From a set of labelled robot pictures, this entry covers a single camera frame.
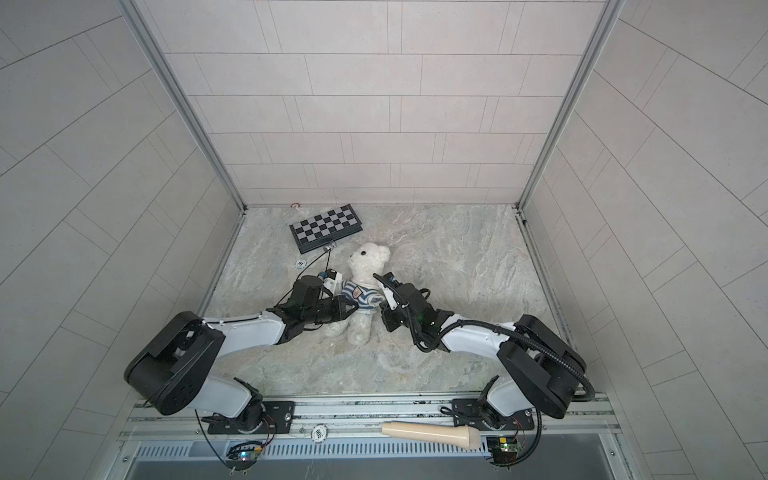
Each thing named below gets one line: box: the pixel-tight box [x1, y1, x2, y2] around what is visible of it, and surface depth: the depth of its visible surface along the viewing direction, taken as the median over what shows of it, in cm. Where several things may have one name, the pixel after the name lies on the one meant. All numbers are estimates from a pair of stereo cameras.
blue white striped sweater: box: [341, 280, 385, 308], surface depth 86 cm
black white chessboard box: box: [289, 204, 364, 254], surface depth 107 cm
